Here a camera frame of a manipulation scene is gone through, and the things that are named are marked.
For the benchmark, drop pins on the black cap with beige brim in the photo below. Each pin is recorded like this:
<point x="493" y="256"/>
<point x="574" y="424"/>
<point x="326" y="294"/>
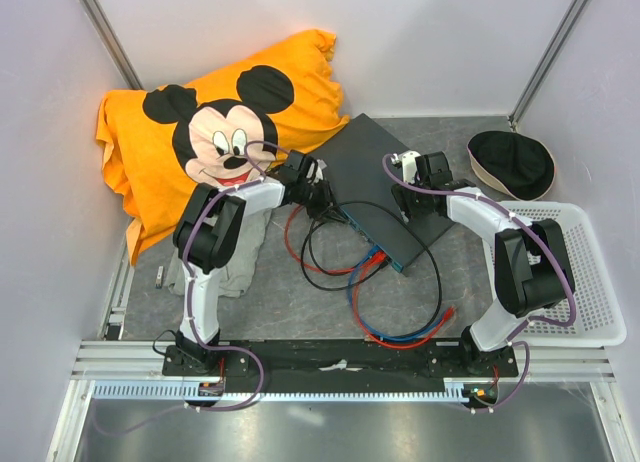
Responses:
<point x="512" y="164"/>

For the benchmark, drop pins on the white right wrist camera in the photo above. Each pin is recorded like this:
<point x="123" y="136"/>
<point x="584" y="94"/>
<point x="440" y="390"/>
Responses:
<point x="407" y="162"/>

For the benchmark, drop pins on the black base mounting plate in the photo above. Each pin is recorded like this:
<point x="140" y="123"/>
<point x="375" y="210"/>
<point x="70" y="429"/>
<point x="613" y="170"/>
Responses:
<point x="346" y="364"/>

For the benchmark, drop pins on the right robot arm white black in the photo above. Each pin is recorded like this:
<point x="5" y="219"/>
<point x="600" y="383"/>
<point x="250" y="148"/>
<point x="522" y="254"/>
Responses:
<point x="532" y="276"/>

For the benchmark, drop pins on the dark grey network switch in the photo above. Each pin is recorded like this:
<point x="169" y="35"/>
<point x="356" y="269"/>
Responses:
<point x="353" y="159"/>

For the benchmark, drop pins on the grey crumpled cloth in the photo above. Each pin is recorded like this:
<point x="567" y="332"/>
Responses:
<point x="238" y="273"/>

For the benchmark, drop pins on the orange Mickey Mouse pillow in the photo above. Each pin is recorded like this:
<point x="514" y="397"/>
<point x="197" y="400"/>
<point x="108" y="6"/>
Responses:
<point x="222" y="129"/>

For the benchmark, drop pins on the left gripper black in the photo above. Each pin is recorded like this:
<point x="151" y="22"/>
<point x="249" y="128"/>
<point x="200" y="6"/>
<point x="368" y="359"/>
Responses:
<point x="326" y="199"/>

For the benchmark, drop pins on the white perforated plastic basket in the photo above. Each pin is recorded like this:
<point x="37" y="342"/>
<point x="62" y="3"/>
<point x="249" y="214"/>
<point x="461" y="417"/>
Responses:
<point x="599" y="321"/>

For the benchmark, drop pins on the white slotted cable duct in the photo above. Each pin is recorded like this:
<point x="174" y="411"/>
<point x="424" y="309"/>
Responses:
<point x="194" y="391"/>

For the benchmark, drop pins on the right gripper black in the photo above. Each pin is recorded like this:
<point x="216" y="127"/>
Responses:
<point x="402" y="192"/>

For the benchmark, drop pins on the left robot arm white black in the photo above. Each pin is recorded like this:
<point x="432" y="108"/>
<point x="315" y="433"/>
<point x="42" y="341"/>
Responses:
<point x="208" y="232"/>

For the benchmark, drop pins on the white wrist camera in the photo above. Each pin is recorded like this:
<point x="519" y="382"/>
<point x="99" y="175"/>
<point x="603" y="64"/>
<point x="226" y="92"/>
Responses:
<point x="407" y="162"/>
<point x="316" y="171"/>

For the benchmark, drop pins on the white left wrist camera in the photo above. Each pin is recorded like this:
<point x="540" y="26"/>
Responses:
<point x="316" y="171"/>

